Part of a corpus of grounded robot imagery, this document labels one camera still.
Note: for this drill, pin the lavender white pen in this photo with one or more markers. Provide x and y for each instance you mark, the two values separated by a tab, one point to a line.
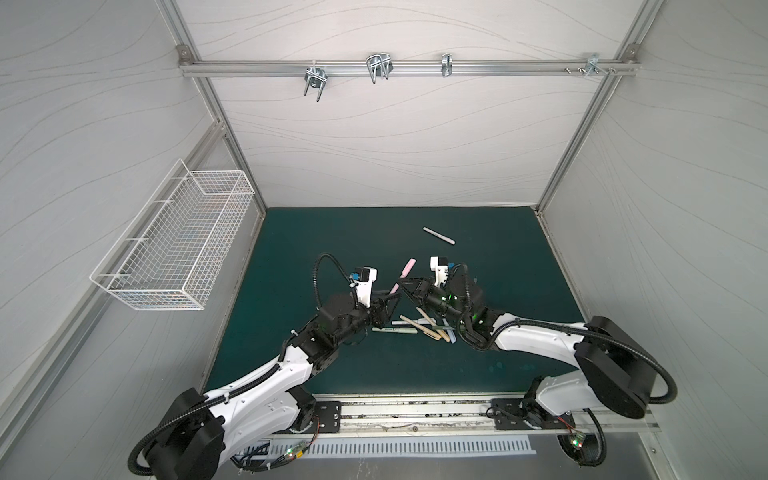
449	330

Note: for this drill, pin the metal hook bracket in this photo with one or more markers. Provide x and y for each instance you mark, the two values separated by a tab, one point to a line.
591	68

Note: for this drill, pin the metal U-bolt clamp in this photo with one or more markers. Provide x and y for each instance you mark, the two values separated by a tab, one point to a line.
316	79

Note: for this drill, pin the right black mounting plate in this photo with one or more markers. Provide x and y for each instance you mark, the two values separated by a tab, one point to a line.
516	414

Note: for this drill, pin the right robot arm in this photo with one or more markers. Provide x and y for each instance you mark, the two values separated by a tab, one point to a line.
610	368

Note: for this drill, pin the metal U-bolt hook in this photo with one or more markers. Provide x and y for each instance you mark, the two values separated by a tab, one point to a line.
379	65

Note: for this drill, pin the small metal bracket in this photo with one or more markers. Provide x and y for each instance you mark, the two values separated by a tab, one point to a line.
446	65

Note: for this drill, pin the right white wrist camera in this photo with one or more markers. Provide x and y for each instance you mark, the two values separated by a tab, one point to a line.
440	267

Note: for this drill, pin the white slotted cable duct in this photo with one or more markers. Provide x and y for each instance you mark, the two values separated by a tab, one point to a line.
421	447

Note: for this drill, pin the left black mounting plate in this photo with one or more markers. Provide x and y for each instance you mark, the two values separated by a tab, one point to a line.
321	417

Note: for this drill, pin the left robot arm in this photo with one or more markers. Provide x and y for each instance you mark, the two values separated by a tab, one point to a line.
201	431

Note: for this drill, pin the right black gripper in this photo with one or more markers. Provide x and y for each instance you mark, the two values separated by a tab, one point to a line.
424	292

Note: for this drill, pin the light green pen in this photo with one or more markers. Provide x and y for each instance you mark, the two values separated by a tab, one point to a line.
396	330

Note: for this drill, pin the black mounting plate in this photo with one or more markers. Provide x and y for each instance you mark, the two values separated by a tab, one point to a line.
516	414
321	417

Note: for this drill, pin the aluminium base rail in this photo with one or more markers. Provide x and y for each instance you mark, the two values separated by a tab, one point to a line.
460	414

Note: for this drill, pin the pale pink white pen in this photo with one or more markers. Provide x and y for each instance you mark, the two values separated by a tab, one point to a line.
439	236

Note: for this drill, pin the aluminium crossbar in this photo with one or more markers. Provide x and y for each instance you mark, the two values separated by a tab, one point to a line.
401	68

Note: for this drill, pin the white wire basket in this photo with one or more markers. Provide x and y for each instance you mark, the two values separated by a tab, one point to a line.
171	253

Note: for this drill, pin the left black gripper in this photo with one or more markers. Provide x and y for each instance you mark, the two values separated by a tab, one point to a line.
377	311

